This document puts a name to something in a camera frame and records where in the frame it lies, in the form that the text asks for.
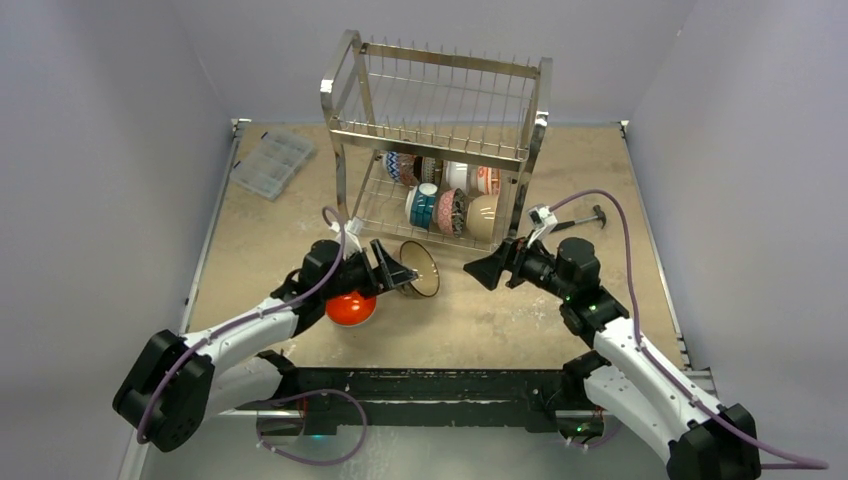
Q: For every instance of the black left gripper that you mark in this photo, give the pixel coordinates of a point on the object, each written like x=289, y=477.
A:
x=394, y=273

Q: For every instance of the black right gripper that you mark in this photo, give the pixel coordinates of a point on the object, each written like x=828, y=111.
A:
x=514, y=262

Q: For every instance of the tan glossy dark-rimmed bowl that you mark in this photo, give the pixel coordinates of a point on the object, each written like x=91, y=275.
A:
x=416, y=257

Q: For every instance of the red orange bowl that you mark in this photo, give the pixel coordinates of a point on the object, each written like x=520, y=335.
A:
x=350, y=310

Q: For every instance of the black white floral bowl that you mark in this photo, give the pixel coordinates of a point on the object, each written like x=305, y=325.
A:
x=451, y=211

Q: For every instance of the orange floral patterned bowl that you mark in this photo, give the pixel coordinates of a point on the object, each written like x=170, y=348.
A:
x=488, y=180

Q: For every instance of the stainless steel dish rack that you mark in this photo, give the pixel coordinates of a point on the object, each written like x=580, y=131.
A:
x=478, y=109

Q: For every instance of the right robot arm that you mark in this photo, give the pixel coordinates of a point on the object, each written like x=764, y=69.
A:
x=689, y=429

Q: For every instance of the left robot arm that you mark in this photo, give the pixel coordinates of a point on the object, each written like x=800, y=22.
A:
x=179, y=380

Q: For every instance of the clear plastic organizer box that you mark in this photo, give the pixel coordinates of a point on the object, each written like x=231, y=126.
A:
x=271, y=166

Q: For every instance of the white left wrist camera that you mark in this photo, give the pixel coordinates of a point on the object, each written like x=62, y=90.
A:
x=349, y=235

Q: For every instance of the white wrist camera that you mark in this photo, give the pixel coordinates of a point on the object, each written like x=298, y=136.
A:
x=543, y=222
x=349, y=235

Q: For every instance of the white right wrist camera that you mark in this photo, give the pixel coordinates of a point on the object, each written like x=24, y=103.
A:
x=543, y=222

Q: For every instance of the black handled claw hammer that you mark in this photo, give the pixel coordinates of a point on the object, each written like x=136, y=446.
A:
x=597, y=215

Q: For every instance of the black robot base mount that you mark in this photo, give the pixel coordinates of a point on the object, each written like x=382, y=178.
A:
x=320, y=400

